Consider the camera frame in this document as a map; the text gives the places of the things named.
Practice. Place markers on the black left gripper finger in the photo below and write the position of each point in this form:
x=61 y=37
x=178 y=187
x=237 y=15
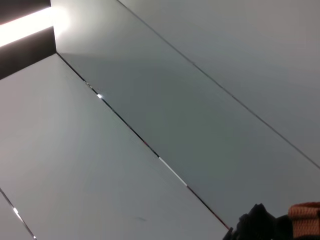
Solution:
x=230 y=235

